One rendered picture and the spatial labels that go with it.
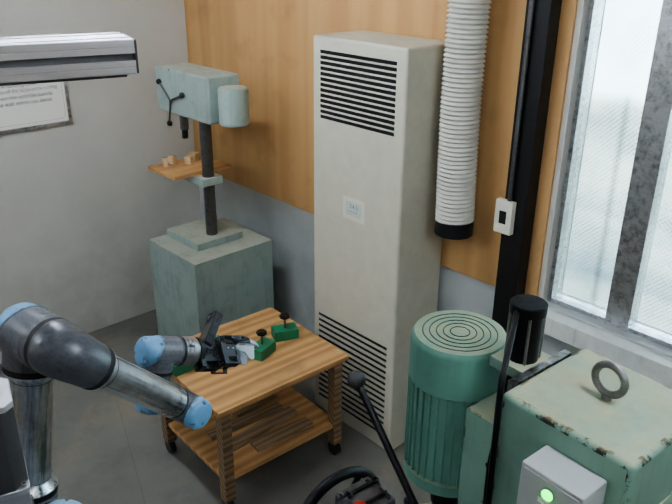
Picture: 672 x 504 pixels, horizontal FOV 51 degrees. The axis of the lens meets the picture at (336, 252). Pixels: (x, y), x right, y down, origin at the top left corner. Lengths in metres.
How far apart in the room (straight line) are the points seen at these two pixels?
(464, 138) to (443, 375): 1.57
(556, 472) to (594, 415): 0.11
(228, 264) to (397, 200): 1.16
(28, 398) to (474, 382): 0.90
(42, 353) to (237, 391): 1.48
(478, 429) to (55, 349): 0.80
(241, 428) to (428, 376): 2.05
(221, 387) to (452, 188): 1.19
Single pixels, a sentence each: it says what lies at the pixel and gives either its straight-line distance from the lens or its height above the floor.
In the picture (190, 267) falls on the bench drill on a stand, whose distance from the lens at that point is 3.56.
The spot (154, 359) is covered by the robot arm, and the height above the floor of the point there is 1.22.
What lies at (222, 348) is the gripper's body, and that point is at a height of 1.17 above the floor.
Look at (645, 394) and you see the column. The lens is 1.20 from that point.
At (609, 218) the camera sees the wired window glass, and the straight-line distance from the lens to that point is 2.73.
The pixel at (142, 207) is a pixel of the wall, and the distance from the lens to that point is 4.39.
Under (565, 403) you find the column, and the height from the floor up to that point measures 1.52.
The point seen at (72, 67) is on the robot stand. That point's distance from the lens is 0.99.
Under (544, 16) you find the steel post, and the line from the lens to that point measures 2.58.
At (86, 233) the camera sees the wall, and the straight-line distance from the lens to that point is 4.28.
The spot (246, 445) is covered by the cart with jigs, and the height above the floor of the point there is 0.18.
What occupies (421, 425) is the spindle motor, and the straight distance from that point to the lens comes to 1.34.
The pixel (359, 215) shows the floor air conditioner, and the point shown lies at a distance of 2.97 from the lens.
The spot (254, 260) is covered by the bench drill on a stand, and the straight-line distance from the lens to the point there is 3.74.
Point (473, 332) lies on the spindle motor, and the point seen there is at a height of 1.50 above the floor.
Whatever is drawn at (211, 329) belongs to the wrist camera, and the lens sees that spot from 1.92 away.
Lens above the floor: 2.15
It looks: 24 degrees down
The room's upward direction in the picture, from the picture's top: 1 degrees clockwise
